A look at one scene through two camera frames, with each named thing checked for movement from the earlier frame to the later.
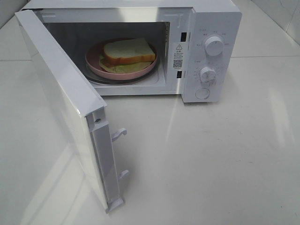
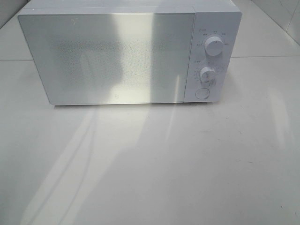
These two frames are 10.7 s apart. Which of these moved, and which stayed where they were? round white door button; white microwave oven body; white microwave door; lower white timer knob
Moved: white microwave door
Stayed: round white door button; lower white timer knob; white microwave oven body
